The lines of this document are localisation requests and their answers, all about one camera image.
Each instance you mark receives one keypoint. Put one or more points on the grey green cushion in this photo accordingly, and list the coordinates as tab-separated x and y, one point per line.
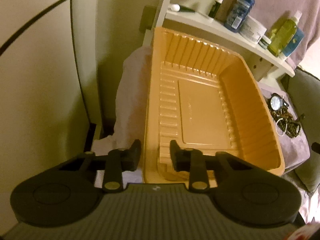
303	90

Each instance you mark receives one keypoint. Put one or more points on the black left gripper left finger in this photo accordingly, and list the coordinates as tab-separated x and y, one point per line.
113	164

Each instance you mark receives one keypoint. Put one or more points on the black wrist watch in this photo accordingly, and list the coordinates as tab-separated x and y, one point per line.
276	102

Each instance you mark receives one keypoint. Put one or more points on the black tube white cap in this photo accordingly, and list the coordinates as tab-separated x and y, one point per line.
180	8

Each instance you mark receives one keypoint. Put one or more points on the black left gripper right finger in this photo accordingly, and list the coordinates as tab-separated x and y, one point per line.
198	164

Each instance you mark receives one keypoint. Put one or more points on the orange plastic tray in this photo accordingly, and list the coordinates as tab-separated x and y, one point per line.
204	96

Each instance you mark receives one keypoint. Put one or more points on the mauve velvet table cloth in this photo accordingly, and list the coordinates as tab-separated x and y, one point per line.
131	101

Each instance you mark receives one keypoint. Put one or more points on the white cream jar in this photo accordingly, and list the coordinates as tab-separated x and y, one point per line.
252	30

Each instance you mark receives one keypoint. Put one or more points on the blue white tube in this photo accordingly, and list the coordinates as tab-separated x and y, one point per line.
292	45

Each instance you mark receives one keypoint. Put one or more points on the white corner shelf unit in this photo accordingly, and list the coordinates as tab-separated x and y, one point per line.
263	65

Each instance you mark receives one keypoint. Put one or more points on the small green-label jar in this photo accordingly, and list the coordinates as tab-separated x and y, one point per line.
264	42

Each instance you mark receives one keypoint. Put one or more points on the mauve hanging towel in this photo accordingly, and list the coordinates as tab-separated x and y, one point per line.
273	13

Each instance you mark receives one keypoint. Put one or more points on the green oil spray bottle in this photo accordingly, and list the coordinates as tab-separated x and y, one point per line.
284	34

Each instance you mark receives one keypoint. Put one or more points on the small black white-capped bottle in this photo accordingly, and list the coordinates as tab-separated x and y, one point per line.
215	7

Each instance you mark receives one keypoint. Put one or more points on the dark blue spray bottle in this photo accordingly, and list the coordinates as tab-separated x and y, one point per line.
238	14

